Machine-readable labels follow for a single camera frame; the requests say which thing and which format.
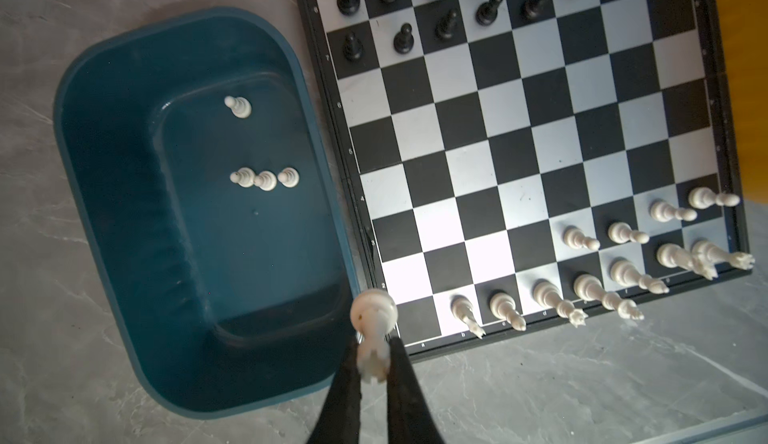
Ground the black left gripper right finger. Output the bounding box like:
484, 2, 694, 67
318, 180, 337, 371
387, 337, 444, 444

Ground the black white chessboard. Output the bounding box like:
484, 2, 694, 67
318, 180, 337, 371
297, 0, 752, 361

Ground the white chess pawn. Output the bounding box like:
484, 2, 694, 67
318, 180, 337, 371
224, 96, 252, 119

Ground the yellow plastic tray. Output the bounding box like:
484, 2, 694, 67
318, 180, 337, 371
716, 0, 767, 204

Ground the white chess rook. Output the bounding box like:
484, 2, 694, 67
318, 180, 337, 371
350, 289, 398, 383

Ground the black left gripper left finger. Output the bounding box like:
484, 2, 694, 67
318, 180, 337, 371
307, 338, 362, 444

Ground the teal plastic tray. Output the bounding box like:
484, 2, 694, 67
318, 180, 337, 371
53, 8, 358, 420

